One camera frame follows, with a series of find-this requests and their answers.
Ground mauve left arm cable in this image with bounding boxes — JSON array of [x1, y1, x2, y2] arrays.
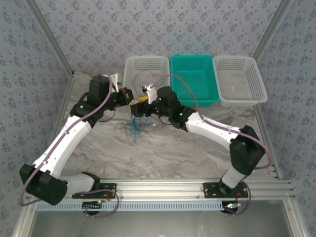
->
[[19, 69, 119, 218]]

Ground aluminium frame post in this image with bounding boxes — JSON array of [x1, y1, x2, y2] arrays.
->
[[24, 0, 76, 78], [251, 0, 295, 63]]

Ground grey metal lower shelf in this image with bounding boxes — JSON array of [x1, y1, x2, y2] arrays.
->
[[11, 199, 310, 237]]

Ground white plastic basket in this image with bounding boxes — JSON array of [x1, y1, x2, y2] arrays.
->
[[212, 55, 269, 108], [122, 55, 171, 107]]

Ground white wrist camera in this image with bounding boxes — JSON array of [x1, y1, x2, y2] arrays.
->
[[141, 83, 158, 104], [109, 73, 121, 93]]

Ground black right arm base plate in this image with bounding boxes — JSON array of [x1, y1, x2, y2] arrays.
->
[[202, 182, 249, 199]]

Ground teal plastic basket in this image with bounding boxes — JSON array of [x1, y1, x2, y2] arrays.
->
[[169, 55, 221, 108]]

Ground aluminium mounting rail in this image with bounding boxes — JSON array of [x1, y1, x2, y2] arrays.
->
[[26, 179, 296, 201]]

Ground mauve arm cable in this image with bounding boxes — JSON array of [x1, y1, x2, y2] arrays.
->
[[19, 69, 119, 218], [151, 74, 274, 217]]

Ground white slotted cable duct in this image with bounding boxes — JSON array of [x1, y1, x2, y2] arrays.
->
[[36, 200, 229, 212]]

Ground thin blue cable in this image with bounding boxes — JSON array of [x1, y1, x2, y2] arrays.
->
[[127, 115, 149, 145]]

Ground small black controller board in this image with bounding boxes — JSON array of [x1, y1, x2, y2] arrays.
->
[[81, 200, 103, 211], [223, 201, 242, 214]]

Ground aluminium side rail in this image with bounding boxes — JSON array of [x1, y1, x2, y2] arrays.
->
[[37, 73, 75, 182], [254, 105, 283, 180]]

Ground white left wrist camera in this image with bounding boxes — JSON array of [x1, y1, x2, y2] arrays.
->
[[109, 73, 121, 93]]

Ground thin dark purple cable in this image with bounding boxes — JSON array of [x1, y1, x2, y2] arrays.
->
[[124, 70, 164, 139]]

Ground mauve right arm cable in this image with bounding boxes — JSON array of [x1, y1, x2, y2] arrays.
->
[[151, 74, 274, 217]]

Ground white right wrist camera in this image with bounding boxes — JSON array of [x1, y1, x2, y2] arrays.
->
[[141, 83, 158, 104]]

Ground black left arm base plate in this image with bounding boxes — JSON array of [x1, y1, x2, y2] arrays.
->
[[71, 183, 118, 199]]

